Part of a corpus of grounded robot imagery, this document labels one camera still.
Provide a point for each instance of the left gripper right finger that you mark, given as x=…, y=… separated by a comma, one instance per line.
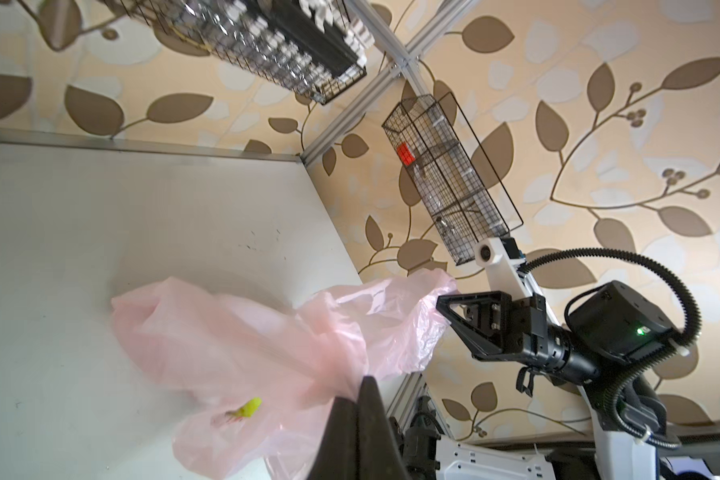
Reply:
x=378, y=456

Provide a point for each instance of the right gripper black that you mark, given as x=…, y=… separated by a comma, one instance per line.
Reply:
x=543, y=348

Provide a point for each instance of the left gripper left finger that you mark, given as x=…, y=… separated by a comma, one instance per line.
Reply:
x=338, y=454

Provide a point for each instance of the green wrinkled fruit back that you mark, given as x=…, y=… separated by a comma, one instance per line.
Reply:
x=247, y=410

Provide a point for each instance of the pink plastic bag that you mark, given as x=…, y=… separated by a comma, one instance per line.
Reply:
x=225, y=350

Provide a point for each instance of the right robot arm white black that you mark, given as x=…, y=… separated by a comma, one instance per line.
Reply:
x=605, y=342

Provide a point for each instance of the red capped plastic bottle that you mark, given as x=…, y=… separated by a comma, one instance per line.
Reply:
x=405, y=154

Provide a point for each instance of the black socket tool set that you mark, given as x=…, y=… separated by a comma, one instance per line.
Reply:
x=326, y=44

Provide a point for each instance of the black wire basket right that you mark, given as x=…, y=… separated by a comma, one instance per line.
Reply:
x=458, y=175

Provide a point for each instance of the black wire basket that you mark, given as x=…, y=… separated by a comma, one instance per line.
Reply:
x=458, y=175
x=229, y=31

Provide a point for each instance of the black wire basket centre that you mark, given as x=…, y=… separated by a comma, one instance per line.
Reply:
x=229, y=31

